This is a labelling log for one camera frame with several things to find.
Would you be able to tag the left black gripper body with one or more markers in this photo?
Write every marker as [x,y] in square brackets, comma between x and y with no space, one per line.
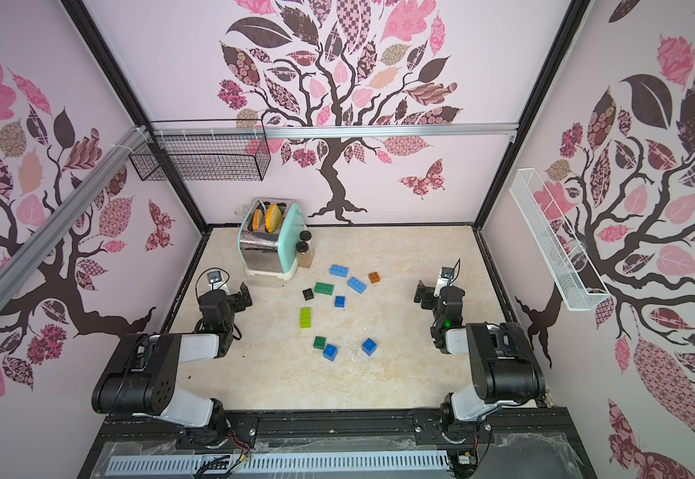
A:
[236,303]

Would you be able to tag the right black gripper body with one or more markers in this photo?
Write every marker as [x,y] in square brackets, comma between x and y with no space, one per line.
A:
[427,293]

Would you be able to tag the blue square lego brick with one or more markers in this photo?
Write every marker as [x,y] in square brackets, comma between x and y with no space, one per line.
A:
[340,302]

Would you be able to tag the light blue long lego brick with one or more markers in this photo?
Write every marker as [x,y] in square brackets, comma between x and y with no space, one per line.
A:
[339,271]

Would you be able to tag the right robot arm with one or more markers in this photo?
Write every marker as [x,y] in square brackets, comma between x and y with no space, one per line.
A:
[504,370]

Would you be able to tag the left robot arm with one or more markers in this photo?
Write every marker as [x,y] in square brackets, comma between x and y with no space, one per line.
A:
[140,378]

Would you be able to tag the lime green long lego brick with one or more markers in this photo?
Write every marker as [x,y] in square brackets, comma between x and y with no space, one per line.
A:
[306,318]

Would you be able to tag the black lego brick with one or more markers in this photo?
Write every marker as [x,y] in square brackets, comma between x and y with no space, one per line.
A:
[308,294]

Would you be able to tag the dark green square lego brick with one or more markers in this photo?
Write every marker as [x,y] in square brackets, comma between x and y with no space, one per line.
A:
[320,342]

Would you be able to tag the dark green long lego brick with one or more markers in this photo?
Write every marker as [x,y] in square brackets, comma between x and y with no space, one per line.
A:
[324,288]

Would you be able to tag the mint green toaster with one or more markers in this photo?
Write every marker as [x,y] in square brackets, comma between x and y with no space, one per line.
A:
[268,237]

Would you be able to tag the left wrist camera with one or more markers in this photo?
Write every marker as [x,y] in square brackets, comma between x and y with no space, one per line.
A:
[218,280]

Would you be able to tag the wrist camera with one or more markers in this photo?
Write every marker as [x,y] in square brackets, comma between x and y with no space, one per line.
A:
[218,280]
[446,278]

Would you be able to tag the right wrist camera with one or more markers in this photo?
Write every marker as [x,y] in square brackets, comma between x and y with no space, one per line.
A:
[446,278]

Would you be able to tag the white wire shelf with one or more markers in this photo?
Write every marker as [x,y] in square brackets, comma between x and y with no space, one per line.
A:
[544,206]

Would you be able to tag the black wire basket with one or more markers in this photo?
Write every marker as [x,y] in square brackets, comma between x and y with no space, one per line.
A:
[237,152]

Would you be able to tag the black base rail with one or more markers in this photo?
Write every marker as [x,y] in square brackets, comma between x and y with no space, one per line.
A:
[422,426]

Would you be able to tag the white cable duct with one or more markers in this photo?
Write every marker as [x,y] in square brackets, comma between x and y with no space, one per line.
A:
[273,464]

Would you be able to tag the aluminium rail back wall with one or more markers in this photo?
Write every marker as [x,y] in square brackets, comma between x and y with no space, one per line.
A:
[386,131]

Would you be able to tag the aluminium rail wall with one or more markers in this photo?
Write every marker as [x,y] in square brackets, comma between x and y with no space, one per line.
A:
[386,131]
[38,246]

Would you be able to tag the aluminium rail left wall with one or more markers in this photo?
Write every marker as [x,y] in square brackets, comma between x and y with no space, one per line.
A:
[38,246]

